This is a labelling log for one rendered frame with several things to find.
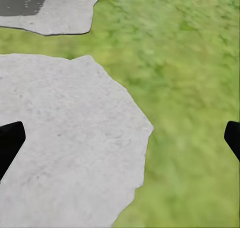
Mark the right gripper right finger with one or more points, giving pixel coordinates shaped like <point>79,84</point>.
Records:
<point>232,137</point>

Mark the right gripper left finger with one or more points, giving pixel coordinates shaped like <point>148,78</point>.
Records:
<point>12,137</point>

